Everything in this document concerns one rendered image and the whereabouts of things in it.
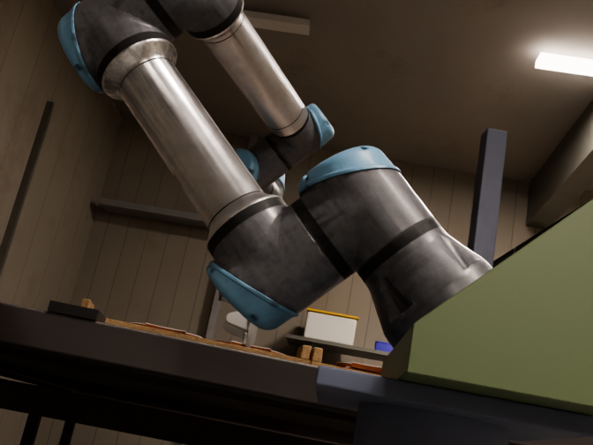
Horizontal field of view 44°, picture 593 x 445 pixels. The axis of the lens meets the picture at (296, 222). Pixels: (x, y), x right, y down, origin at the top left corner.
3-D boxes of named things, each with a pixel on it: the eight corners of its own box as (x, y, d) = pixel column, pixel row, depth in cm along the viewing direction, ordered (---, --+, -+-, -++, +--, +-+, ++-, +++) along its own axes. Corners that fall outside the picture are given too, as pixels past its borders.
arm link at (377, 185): (436, 207, 83) (366, 118, 86) (341, 277, 83) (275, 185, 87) (437, 226, 94) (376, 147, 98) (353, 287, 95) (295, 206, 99)
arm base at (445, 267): (509, 264, 80) (454, 193, 82) (397, 343, 78) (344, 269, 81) (486, 287, 94) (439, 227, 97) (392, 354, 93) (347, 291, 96)
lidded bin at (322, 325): (352, 351, 640) (356, 324, 648) (354, 346, 605) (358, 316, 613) (303, 343, 644) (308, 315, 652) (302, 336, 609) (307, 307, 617)
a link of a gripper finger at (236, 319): (220, 345, 128) (227, 303, 134) (253, 350, 129) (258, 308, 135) (222, 335, 126) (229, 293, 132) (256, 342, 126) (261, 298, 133)
